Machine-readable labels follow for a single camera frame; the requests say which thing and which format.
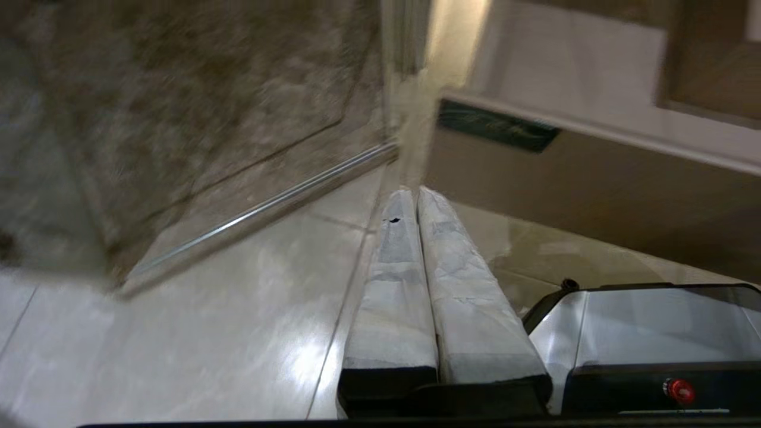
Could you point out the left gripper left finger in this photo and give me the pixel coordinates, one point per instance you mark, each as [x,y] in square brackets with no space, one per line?
[392,309]

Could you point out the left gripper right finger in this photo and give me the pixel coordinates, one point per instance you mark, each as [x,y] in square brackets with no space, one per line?
[475,321]

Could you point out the metal floor threshold strip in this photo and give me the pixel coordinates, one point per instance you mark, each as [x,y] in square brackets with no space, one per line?
[261,215]

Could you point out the dark green label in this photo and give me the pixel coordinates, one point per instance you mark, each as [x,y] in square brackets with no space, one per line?
[498,126]

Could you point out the beige vanity cabinet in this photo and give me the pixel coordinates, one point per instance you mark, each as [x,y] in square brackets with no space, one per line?
[594,160]

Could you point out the red emergency stop button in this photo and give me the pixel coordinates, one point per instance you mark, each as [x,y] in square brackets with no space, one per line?
[679,390]

